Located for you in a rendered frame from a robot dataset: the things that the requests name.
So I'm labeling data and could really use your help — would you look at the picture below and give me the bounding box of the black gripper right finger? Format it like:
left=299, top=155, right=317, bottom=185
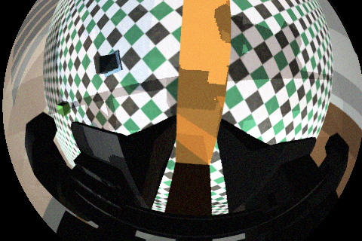
left=216, top=118, right=316, bottom=213

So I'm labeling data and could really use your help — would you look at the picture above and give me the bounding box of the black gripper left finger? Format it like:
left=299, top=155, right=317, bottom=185
left=70, top=115, right=177, bottom=209

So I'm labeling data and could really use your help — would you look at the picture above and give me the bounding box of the orange bar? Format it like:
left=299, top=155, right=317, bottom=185
left=164, top=0, right=232, bottom=216

